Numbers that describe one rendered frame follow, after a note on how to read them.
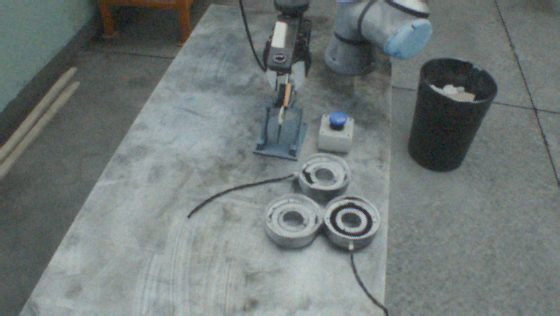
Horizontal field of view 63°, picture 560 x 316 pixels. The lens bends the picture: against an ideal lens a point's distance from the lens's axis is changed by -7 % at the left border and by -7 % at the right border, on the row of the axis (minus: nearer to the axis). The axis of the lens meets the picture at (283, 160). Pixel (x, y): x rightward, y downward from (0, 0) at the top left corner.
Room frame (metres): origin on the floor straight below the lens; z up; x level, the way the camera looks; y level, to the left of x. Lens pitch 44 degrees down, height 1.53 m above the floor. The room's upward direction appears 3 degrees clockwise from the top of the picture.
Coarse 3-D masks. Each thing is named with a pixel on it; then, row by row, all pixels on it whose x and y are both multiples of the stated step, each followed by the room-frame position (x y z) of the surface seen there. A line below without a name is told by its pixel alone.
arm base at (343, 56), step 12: (336, 36) 1.16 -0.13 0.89; (336, 48) 1.16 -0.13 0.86; (348, 48) 1.13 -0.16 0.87; (360, 48) 1.13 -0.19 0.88; (372, 48) 1.15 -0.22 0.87; (324, 60) 1.18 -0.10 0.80; (336, 60) 1.15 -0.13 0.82; (348, 60) 1.12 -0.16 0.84; (360, 60) 1.12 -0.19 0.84; (372, 60) 1.14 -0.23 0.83; (348, 72) 1.11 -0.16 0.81; (360, 72) 1.12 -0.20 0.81
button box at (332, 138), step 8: (328, 120) 0.86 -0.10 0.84; (352, 120) 0.86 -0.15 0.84; (328, 128) 0.83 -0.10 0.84; (336, 128) 0.83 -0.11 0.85; (344, 128) 0.83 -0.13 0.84; (352, 128) 0.84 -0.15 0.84; (320, 136) 0.81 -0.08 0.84; (328, 136) 0.81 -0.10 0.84; (336, 136) 0.81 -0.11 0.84; (344, 136) 0.81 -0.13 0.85; (320, 144) 0.81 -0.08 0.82; (328, 144) 0.81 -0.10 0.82; (336, 144) 0.81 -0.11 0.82; (344, 144) 0.80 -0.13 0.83; (344, 152) 0.80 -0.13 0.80
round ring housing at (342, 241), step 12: (336, 204) 0.62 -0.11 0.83; (360, 204) 0.63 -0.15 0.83; (372, 204) 0.62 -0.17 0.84; (324, 216) 0.58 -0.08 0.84; (348, 216) 0.61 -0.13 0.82; (360, 216) 0.60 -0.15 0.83; (372, 216) 0.60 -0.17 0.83; (324, 228) 0.57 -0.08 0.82; (348, 228) 0.57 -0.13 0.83; (360, 228) 0.57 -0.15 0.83; (372, 228) 0.57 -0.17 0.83; (336, 240) 0.54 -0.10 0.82; (348, 240) 0.54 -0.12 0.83; (360, 240) 0.54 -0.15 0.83
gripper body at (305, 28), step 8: (280, 8) 0.86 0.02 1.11; (288, 8) 0.85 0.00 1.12; (296, 8) 0.85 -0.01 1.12; (304, 8) 0.86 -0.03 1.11; (296, 16) 0.87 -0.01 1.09; (304, 24) 0.90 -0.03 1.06; (304, 32) 0.87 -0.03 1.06; (304, 40) 0.85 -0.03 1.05; (296, 48) 0.85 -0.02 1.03; (304, 48) 0.85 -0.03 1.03; (296, 56) 0.85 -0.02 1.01
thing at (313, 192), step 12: (312, 156) 0.74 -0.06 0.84; (324, 156) 0.75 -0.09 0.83; (336, 156) 0.75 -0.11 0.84; (300, 168) 0.71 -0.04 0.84; (324, 168) 0.72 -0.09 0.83; (348, 168) 0.71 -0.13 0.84; (300, 180) 0.68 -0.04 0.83; (312, 180) 0.69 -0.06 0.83; (336, 180) 0.69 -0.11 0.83; (348, 180) 0.68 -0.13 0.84; (312, 192) 0.66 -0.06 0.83; (324, 192) 0.65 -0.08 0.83; (336, 192) 0.66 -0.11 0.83
